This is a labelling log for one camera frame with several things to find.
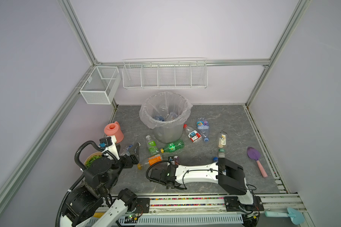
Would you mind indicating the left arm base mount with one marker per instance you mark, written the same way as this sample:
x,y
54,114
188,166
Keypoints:
x,y
142,205

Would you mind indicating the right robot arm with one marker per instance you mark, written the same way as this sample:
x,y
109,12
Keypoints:
x,y
225,173

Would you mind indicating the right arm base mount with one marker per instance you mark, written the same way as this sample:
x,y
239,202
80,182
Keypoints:
x,y
233,204

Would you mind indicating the teal garden shovel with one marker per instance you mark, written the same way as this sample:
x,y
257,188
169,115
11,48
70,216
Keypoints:
x,y
295,216

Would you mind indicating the long white wire basket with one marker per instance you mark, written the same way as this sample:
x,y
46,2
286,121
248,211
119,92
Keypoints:
x,y
165,73

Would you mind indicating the white slotted cable duct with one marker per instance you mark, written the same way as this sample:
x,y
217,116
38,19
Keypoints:
x,y
183,220

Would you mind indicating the long clear crushed bottle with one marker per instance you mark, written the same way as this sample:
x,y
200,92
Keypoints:
x,y
171,116

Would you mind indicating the green soda bottle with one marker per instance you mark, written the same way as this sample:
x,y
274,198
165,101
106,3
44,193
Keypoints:
x,y
173,146

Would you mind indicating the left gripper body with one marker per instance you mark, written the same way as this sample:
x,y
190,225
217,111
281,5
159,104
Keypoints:
x,y
125,162

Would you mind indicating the pocari sweat bottle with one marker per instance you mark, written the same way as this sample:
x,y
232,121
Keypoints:
x,y
159,118
127,151

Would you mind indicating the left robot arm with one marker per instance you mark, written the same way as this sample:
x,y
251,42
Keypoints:
x,y
93,187

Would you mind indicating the small white mesh basket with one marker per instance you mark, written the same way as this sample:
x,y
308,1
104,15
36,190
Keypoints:
x,y
101,85

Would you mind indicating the clear plastic bin liner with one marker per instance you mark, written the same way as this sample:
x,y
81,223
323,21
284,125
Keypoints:
x,y
163,104

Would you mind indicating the red white label bottle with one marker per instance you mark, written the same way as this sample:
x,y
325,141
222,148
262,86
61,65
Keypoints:
x,y
192,134

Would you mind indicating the orange label bottle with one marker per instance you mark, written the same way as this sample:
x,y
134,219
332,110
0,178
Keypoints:
x,y
149,162

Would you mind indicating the grey mesh trash bin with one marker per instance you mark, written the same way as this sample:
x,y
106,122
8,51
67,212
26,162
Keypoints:
x,y
167,135

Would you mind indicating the cream label green-band bottle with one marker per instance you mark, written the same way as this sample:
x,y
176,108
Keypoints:
x,y
222,143

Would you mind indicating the colourful label blue-cap bottle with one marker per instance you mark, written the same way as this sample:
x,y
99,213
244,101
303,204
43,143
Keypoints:
x,y
203,128

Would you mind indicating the bowl of green plant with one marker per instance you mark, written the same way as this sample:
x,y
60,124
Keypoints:
x,y
92,158

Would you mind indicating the pink watering can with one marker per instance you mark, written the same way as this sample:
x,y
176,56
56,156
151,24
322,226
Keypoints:
x,y
114,129

